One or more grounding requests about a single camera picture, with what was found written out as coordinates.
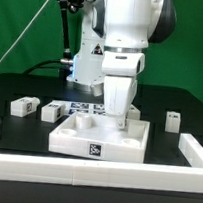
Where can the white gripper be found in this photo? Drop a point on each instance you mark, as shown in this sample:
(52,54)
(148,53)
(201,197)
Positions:
(118,84)

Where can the white square table top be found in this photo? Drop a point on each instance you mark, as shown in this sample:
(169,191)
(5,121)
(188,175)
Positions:
(98,137)

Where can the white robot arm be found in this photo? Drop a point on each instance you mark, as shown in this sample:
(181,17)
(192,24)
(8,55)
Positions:
(115,34)

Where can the white fiducial tag sheet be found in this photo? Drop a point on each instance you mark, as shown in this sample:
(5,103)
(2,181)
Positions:
(71,107)

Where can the white U-shaped obstacle fence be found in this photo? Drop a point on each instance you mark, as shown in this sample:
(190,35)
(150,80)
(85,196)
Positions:
(101,174)

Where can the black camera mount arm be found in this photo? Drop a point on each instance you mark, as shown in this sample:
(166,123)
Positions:
(67,6)

